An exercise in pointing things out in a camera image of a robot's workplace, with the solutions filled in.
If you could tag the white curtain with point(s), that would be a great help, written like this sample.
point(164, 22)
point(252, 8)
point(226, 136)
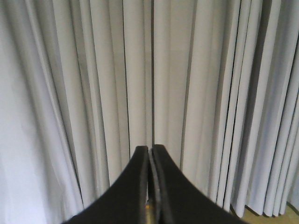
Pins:
point(83, 82)

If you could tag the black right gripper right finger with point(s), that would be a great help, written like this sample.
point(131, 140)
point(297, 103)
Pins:
point(178, 201)

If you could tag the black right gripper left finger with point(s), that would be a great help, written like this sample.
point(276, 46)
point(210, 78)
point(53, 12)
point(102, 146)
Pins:
point(124, 202)

